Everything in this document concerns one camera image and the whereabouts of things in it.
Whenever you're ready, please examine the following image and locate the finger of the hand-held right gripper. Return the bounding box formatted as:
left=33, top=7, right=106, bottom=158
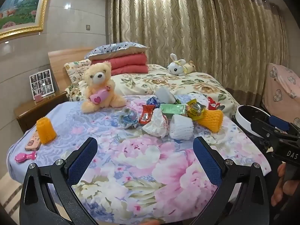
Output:
left=249, top=118, right=282, bottom=146
left=268, top=115, right=300, bottom=137

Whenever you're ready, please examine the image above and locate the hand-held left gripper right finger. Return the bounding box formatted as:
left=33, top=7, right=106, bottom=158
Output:
left=189, top=136, right=270, bottom=225

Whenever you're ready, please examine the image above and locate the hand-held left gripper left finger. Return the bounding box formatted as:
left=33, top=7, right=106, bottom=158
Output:
left=19, top=137, right=99, bottom=225

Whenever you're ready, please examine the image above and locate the white trash bin black bag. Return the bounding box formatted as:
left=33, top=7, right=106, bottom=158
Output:
left=231, top=105, right=273, bottom=150

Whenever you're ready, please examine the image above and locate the wide orange foam net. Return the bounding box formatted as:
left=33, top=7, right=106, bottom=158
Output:
left=197, top=109, right=224, bottom=132

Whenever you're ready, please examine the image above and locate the white foam net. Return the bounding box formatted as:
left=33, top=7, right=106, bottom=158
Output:
left=169, top=114, right=194, bottom=139

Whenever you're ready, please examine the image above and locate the yellow snack packet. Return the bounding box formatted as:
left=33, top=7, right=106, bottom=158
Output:
left=186, top=99, right=207, bottom=119

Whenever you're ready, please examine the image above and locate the small red packet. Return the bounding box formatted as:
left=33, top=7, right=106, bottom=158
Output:
left=207, top=97, right=219, bottom=111

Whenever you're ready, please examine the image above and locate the green snack packet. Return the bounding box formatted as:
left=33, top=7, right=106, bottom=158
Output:
left=160, top=97, right=188, bottom=118

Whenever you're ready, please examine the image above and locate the silver blue wrapper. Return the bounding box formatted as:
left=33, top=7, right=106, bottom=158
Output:
left=118, top=107, right=139, bottom=129

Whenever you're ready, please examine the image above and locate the white plastic bag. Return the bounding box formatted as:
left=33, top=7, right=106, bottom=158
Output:
left=142, top=108, right=169, bottom=138

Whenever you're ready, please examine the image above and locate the red orange wrapper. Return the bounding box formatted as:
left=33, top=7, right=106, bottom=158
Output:
left=139, top=105, right=155, bottom=125

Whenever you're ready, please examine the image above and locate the white foam block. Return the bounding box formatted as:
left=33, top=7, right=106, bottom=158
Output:
left=155, top=86, right=177, bottom=104

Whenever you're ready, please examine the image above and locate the blue plastic wrapper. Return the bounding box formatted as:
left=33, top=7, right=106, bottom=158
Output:
left=147, top=95, right=160, bottom=106

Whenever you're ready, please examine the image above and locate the person's right hand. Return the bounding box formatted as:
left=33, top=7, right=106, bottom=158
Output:
left=271, top=163, right=291, bottom=208

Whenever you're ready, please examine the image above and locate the pink heart print cloth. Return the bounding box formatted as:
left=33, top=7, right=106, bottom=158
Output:
left=261, top=63, right=300, bottom=125

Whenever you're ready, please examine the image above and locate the tall orange foam net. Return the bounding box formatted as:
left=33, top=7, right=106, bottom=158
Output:
left=36, top=117, right=57, bottom=144

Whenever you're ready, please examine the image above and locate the phone in pink case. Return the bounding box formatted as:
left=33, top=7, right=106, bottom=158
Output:
left=25, top=131, right=42, bottom=152

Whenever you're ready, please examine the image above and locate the pink hairbrush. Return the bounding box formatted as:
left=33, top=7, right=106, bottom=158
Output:
left=15, top=151, right=37, bottom=163

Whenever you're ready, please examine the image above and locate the blue pink floral bedsheet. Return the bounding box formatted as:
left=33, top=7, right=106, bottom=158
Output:
left=7, top=94, right=271, bottom=225

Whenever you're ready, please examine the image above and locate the floral cover pillow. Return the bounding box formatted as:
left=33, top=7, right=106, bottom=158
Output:
left=65, top=81, right=89, bottom=102

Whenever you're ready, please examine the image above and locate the wooden nightstand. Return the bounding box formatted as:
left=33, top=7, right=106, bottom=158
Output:
left=14, top=91, right=69, bottom=134

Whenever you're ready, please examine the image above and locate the pink reed diffuser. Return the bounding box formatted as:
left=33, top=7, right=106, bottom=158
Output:
left=31, top=84, right=43, bottom=103

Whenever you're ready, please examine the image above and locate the beige teddy bear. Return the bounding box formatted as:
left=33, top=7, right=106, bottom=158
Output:
left=81, top=61, right=127, bottom=113

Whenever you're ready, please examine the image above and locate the cartoon print pillow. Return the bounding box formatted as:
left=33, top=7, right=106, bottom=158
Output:
left=64, top=59, right=92, bottom=82

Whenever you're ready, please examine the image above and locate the yellow bear plush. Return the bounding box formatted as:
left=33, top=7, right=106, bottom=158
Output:
left=184, top=60, right=197, bottom=73

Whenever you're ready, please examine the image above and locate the white bunny plush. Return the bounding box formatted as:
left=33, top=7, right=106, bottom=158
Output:
left=167, top=53, right=188, bottom=76

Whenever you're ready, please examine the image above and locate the wooden headboard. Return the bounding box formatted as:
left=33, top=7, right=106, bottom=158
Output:
left=48, top=47, right=94, bottom=87

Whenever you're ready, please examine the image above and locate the cream floral duvet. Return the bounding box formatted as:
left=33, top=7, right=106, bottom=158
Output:
left=110, top=64, right=241, bottom=118

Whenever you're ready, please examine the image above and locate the folded red quilt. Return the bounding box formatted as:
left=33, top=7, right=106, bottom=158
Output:
left=90, top=53, right=149, bottom=76

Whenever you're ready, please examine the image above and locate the panda print pillow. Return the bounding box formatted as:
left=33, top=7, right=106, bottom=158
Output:
left=84, top=42, right=150, bottom=61

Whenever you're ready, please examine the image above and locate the beige patterned curtain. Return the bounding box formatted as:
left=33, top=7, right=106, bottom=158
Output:
left=106, top=0, right=290, bottom=101

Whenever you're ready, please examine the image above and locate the gold framed landscape painting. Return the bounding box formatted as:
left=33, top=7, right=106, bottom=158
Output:
left=0, top=0, right=54, bottom=40

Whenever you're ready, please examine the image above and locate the black white photo frame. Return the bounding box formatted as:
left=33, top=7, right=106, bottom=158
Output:
left=29, top=69, right=56, bottom=98

